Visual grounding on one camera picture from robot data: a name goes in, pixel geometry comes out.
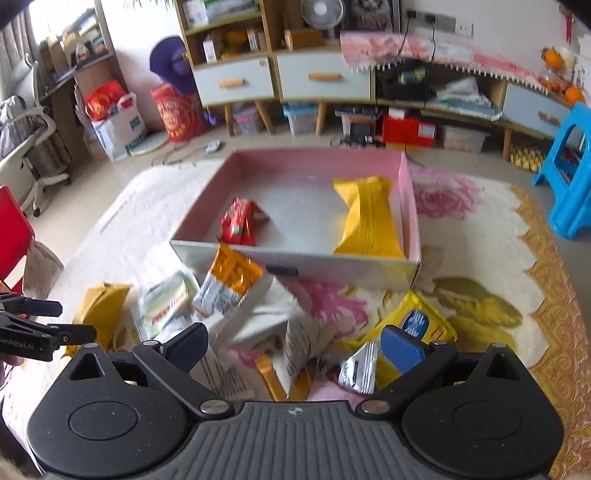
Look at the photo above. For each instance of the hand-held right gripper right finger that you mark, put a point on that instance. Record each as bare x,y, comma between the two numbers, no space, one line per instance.
401,348

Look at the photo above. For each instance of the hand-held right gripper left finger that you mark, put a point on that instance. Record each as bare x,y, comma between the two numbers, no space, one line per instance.
191,344

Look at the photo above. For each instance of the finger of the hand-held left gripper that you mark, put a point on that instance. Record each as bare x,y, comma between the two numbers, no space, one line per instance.
76,334
37,307

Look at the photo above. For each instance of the yellow ridged snack packet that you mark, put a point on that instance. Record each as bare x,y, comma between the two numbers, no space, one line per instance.
369,221
104,304

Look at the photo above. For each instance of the yellow blue label snack packet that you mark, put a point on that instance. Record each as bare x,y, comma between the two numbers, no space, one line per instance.
415,304

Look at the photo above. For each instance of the white printed snack packet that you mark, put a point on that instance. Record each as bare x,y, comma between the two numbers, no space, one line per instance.
300,350
226,376

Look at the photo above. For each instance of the small silver white snack packet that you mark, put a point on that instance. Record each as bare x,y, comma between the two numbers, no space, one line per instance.
358,371

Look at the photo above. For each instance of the pale green white snack packet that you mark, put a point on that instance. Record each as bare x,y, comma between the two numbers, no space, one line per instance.
164,300

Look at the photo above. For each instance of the white grey snack packet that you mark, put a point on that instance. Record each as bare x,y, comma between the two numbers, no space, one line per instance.
263,318

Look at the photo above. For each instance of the orange white snack packet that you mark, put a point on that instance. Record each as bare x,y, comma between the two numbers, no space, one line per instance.
228,277

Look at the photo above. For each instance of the orange stick snack packet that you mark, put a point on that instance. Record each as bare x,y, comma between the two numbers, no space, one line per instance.
270,376

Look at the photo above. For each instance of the pink cardboard box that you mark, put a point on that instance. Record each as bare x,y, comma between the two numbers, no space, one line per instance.
295,194

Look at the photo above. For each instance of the red plastic chair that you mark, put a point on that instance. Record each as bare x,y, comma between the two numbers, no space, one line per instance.
14,240

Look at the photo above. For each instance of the red snack packet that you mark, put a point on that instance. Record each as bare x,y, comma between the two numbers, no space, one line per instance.
240,221

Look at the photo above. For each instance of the grey office chair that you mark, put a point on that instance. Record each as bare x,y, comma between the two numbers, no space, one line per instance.
32,138

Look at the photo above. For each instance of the white shopping bag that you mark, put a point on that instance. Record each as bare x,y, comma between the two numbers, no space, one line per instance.
117,131

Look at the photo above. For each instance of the red gift bag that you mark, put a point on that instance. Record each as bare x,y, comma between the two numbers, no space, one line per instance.
104,101

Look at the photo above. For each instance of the red cardboard box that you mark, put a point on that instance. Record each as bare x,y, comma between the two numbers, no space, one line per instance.
408,131

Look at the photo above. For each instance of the clear white storage bin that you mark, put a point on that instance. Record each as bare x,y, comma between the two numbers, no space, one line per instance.
464,138

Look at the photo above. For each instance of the yellow toy pile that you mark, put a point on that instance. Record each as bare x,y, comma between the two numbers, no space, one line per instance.
526,159

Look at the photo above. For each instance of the blue plastic stool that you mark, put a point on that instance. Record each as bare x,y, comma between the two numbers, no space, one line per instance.
568,194

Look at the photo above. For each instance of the clear plastic storage bin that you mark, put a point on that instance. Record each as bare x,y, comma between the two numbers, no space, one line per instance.
247,122

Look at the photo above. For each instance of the red round gift drum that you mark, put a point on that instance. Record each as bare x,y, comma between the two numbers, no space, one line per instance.
178,115

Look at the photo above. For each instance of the wooden bookshelf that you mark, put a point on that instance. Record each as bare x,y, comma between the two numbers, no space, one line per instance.
99,69

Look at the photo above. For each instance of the blue lid storage bin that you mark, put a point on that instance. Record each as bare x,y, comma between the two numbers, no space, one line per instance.
302,120

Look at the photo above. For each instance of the wooden drawer cabinet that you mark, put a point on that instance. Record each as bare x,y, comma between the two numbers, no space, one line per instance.
323,104

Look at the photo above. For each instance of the white folded clothes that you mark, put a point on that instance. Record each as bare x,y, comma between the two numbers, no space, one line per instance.
466,99

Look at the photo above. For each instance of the black bag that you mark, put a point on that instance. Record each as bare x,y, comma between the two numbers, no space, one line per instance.
404,83

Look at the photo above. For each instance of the low wooden media cabinet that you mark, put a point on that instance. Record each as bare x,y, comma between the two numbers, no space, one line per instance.
496,97

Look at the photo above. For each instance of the white cabinet drawer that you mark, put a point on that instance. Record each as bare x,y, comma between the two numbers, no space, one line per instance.
531,106
323,62
231,69

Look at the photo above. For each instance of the purple plush toy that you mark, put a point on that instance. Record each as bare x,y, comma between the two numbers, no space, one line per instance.
168,60

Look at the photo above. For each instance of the pink fringed cloth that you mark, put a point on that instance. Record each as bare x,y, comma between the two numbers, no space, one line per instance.
461,50

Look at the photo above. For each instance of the orange fruit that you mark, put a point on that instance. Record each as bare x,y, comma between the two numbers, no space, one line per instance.
575,95
551,59

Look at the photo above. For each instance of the tall wooden shelf cabinet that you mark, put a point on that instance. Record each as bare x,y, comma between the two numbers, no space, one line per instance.
265,27

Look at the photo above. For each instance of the framed cat picture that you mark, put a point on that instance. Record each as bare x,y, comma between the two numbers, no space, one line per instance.
371,14

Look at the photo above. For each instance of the white desk fan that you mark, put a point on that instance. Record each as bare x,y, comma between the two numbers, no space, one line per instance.
322,11

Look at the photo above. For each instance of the red hanging ornament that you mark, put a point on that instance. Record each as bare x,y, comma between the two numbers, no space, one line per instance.
569,27

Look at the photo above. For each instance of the round white base plate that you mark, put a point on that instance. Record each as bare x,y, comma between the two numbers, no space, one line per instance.
147,145

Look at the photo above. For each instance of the grey wall power outlet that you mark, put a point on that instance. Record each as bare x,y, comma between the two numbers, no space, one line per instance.
429,18

